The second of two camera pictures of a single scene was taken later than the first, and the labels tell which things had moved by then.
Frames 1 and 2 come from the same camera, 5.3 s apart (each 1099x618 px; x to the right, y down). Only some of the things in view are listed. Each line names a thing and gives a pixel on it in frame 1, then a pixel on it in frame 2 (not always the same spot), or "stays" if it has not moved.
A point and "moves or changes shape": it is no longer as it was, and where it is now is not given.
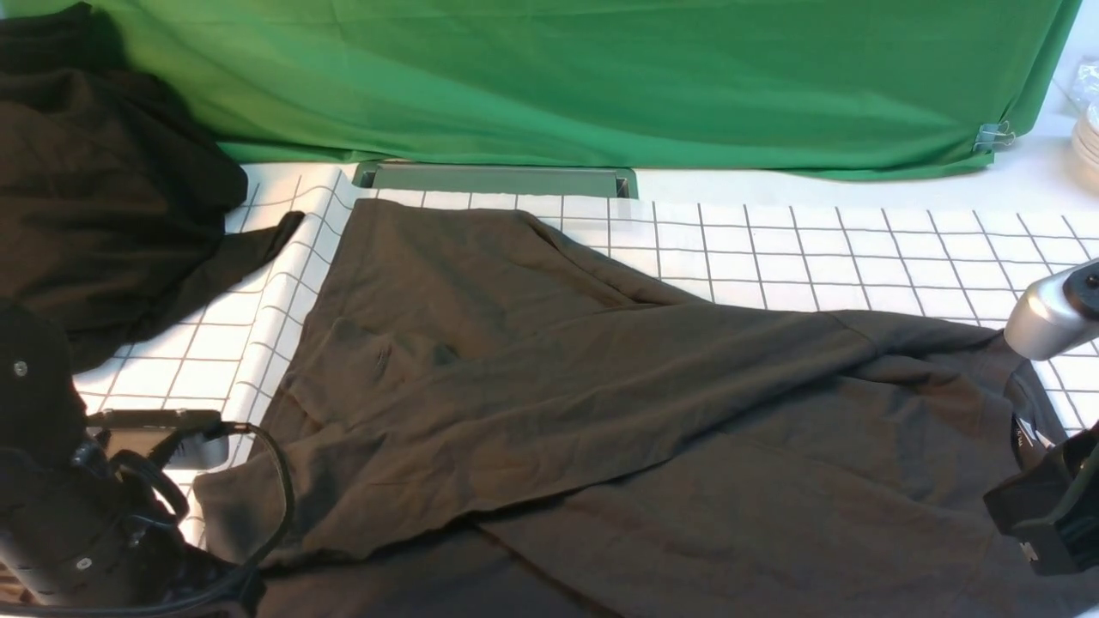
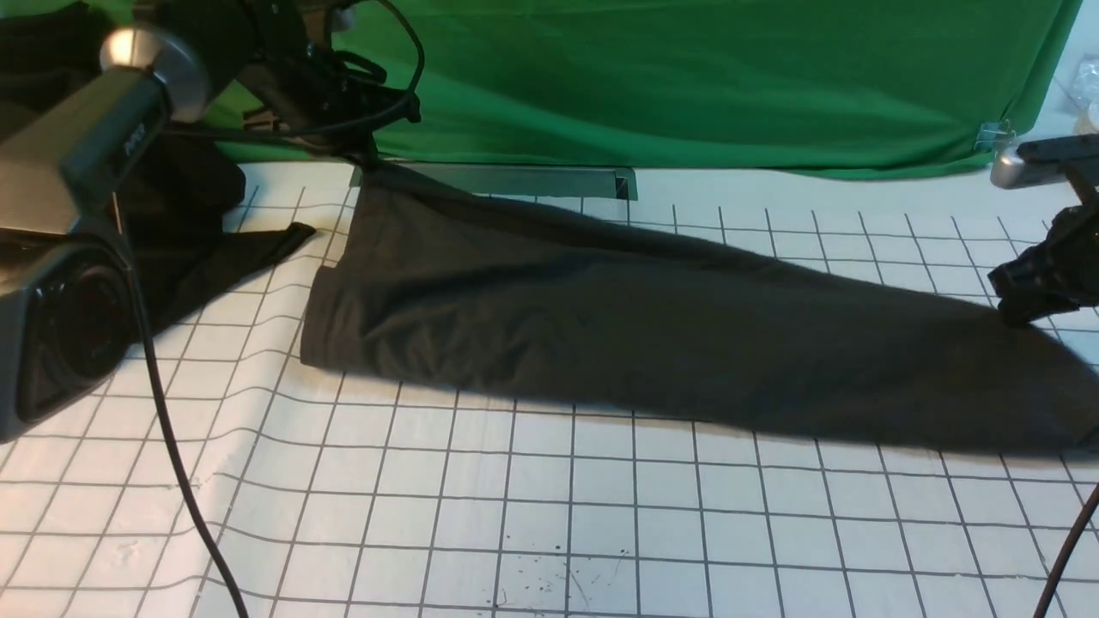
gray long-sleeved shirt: x=487 y=416 moves or changes shape
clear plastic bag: x=1083 y=88 stays
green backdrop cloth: x=868 y=87 stays
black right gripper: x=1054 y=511 -> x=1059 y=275
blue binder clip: x=992 y=136 stays
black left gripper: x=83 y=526 -> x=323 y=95
